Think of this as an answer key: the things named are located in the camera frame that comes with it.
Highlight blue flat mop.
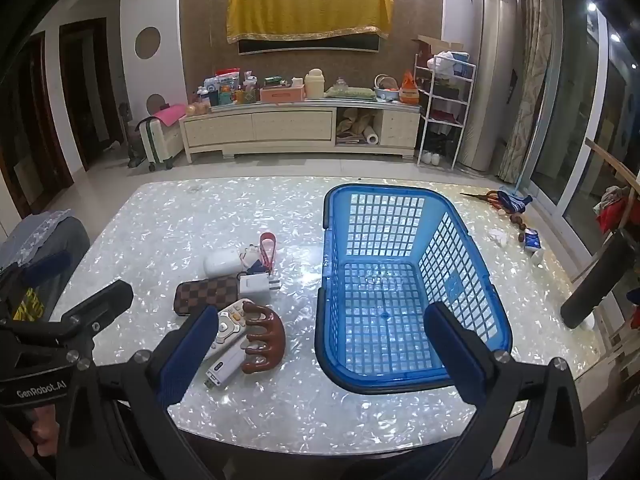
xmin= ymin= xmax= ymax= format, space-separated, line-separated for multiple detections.
xmin=500 ymin=160 xmax=531 ymax=197

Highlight glass sliding door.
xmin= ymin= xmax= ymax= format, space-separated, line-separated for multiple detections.
xmin=525 ymin=0 xmax=640 ymax=241

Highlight brown paper bags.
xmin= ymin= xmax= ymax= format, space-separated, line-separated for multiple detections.
xmin=336 ymin=110 xmax=376 ymax=143

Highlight standing air conditioner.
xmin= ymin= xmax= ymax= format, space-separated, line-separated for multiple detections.
xmin=457 ymin=0 xmax=523 ymax=171

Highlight orange handled scissors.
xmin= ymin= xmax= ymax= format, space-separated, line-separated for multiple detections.
xmin=460 ymin=190 xmax=506 ymax=211

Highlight pink tissue box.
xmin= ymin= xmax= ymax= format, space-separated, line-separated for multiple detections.
xmin=260 ymin=85 xmax=306 ymax=103

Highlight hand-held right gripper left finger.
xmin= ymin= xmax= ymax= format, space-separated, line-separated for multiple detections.
xmin=57 ymin=304 xmax=221 ymax=480

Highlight blue plastic basket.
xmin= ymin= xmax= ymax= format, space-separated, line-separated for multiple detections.
xmin=314 ymin=183 xmax=513 ymax=395

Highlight white remote control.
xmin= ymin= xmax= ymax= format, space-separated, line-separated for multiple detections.
xmin=202 ymin=298 xmax=256 ymax=361

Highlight white plastic bag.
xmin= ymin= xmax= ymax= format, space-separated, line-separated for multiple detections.
xmin=427 ymin=51 xmax=473 ymax=78

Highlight wooden rack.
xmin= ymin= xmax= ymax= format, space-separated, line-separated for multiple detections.
xmin=585 ymin=137 xmax=640 ymax=281

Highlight dark upright appliance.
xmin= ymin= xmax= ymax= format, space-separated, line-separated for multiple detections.
xmin=117 ymin=102 xmax=146 ymax=168

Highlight cluster of bottles and packets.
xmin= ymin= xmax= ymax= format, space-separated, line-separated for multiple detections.
xmin=195 ymin=67 xmax=261 ymax=108

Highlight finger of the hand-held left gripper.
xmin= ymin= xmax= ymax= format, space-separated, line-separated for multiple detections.
xmin=0 ymin=251 xmax=73 ymax=293
xmin=60 ymin=280 xmax=135 ymax=333

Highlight brown checkered wallet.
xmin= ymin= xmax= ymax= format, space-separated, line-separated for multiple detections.
xmin=173 ymin=275 xmax=241 ymax=317

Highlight black television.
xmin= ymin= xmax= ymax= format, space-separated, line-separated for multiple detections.
xmin=237 ymin=30 xmax=381 ymax=56

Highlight white charger plug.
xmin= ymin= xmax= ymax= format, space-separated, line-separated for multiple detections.
xmin=238 ymin=272 xmax=282 ymax=303

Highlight cream suitcase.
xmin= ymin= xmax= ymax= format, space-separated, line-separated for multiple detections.
xmin=136 ymin=115 xmax=186 ymax=171

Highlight white usb stick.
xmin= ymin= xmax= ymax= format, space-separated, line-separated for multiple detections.
xmin=206 ymin=345 xmax=249 ymax=390

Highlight pink cloth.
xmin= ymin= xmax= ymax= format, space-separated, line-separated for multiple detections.
xmin=150 ymin=104 xmax=187 ymax=126

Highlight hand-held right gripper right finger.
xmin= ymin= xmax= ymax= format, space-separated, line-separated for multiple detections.
xmin=422 ymin=301 xmax=588 ymax=480

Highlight white metal shelf rack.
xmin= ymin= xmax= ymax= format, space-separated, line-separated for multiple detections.
xmin=414 ymin=50 xmax=476 ymax=171

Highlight orange bag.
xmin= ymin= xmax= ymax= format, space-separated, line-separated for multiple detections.
xmin=398 ymin=71 xmax=421 ymax=106

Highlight black cylindrical bar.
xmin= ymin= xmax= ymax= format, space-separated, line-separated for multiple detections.
xmin=560 ymin=232 xmax=640 ymax=330

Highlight red strap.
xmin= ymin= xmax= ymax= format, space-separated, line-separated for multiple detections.
xmin=259 ymin=232 xmax=277 ymax=273

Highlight red clothes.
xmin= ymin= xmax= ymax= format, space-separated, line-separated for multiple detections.
xmin=592 ymin=185 xmax=640 ymax=233

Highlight white earbuds case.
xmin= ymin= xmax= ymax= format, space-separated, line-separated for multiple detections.
xmin=203 ymin=250 xmax=245 ymax=279

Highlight cream television cabinet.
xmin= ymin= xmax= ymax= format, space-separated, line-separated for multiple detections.
xmin=178 ymin=99 xmax=422 ymax=163

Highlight brown wooden massager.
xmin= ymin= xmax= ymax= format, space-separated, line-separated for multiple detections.
xmin=239 ymin=302 xmax=287 ymax=375

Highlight person's left hand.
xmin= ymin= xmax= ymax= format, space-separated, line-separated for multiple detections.
xmin=22 ymin=404 xmax=63 ymax=456

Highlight yellow television cover cloth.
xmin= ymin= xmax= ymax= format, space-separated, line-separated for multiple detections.
xmin=226 ymin=0 xmax=395 ymax=45

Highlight cardboard box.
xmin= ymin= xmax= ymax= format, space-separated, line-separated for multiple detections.
xmin=411 ymin=35 xmax=463 ymax=68

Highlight black garment yellow print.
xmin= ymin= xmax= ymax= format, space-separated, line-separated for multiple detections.
xmin=12 ymin=287 xmax=46 ymax=321

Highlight patterned curtain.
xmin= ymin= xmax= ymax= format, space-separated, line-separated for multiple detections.
xmin=495 ymin=0 xmax=566 ymax=186

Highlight dark wooden door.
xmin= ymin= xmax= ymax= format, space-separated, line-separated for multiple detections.
xmin=15 ymin=32 xmax=76 ymax=221
xmin=59 ymin=17 xmax=126 ymax=171

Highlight blue striped sock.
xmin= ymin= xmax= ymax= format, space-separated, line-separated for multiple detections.
xmin=497 ymin=190 xmax=533 ymax=216

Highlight cream lidded bin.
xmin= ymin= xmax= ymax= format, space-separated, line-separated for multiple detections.
xmin=305 ymin=68 xmax=325 ymax=100

